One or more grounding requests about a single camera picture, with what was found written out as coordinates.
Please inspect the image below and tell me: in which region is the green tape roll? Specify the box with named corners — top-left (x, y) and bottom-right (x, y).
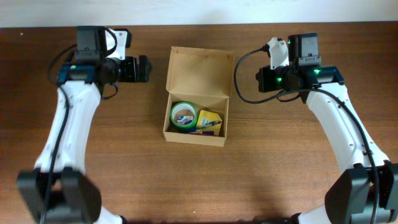
top-left (170, 101), bottom-right (198, 130)

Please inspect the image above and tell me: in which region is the small blue white box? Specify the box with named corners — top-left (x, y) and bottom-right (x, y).
top-left (177, 115), bottom-right (194, 126)

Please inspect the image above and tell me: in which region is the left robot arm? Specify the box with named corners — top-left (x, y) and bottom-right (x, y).
top-left (16, 26), bottom-right (152, 223)

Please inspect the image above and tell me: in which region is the brown cardboard box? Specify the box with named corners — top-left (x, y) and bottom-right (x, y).
top-left (163, 46), bottom-right (234, 147)

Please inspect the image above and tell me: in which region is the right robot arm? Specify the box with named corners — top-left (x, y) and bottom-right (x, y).
top-left (256, 33), bottom-right (397, 223)

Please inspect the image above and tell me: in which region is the yellow spiral notepad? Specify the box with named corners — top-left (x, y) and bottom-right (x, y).
top-left (196, 110), bottom-right (222, 136)

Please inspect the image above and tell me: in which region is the blue white marker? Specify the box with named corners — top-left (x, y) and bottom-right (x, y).
top-left (189, 131), bottom-right (215, 136)

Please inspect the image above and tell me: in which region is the blue ballpoint pen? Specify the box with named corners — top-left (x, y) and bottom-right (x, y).
top-left (182, 121), bottom-right (222, 133)

